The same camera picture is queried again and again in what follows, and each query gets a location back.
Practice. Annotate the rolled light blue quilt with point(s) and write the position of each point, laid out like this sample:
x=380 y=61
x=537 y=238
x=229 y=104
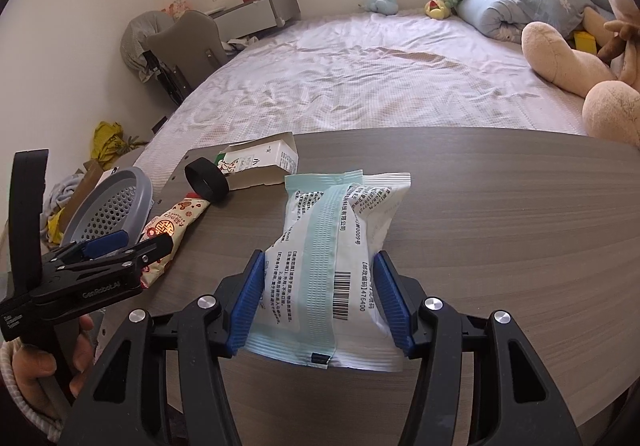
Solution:
x=505 y=20

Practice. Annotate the wall power socket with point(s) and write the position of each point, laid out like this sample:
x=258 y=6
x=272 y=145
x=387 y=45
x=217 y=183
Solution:
x=158 y=125

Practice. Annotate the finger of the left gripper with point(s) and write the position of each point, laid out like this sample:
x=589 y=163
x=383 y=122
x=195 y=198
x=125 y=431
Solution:
x=69 y=257
x=105 y=245

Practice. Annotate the grey perforated trash basket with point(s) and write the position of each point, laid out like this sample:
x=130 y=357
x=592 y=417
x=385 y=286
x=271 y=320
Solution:
x=122 y=201

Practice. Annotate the grey white desk drawer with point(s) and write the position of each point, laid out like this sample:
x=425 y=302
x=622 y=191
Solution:
x=255 y=17

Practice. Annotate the person's left hand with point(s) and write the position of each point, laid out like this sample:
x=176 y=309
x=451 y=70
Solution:
x=31 y=365

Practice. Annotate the grey cloth on chair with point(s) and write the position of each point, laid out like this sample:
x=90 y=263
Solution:
x=134 y=41

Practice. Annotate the brown cardboard box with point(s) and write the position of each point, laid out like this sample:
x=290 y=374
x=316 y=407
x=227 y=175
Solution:
x=88 y=182

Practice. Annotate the yellow red plush toy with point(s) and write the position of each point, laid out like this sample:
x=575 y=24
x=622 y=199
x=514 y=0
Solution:
x=437 y=10

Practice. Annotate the bed with pink sheet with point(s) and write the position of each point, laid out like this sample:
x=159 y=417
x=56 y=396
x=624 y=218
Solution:
x=362 y=71

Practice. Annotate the large beige teddy bear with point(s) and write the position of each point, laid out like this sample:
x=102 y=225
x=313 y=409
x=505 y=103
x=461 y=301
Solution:
x=607 y=81

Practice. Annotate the grey chair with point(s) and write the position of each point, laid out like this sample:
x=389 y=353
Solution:
x=181 y=54

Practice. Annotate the blue plush toy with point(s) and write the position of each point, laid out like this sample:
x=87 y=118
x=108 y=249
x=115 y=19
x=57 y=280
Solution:
x=384 y=7

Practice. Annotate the light blue blanket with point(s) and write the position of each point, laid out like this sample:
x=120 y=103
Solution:
x=50 y=229

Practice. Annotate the white cardboard box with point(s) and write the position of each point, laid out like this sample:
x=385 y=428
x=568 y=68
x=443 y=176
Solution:
x=260 y=162

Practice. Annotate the yellow bag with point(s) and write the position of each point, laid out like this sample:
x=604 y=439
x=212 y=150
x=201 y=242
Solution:
x=109 y=143

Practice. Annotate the white teal wipes packet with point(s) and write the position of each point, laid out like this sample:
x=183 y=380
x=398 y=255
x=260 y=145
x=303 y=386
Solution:
x=318 y=308

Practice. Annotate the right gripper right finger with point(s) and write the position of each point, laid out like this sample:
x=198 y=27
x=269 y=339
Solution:
x=515 y=400

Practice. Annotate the red white snack wrapper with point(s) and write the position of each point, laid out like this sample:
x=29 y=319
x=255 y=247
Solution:
x=174 y=223

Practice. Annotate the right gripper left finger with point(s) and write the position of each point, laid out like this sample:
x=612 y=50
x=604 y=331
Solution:
x=124 y=402

